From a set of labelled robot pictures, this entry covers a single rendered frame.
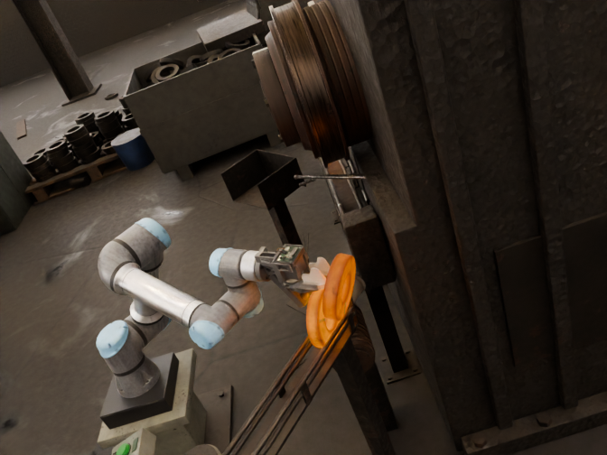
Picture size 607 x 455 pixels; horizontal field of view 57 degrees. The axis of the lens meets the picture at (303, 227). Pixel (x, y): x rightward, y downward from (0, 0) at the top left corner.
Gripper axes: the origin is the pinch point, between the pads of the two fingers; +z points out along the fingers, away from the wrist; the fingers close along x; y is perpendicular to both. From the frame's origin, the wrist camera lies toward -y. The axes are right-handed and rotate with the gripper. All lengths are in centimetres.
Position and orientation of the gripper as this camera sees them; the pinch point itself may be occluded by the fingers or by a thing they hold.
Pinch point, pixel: (337, 281)
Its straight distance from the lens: 128.4
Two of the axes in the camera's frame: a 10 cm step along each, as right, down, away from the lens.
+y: -3.0, -7.8, -5.5
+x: 4.4, -6.3, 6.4
